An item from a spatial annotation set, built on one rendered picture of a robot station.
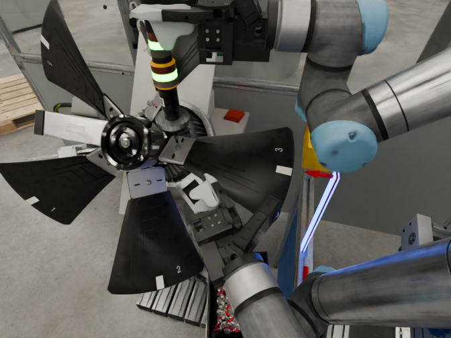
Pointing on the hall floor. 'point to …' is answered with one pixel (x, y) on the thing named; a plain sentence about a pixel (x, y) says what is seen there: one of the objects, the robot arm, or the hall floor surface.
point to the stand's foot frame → (179, 300)
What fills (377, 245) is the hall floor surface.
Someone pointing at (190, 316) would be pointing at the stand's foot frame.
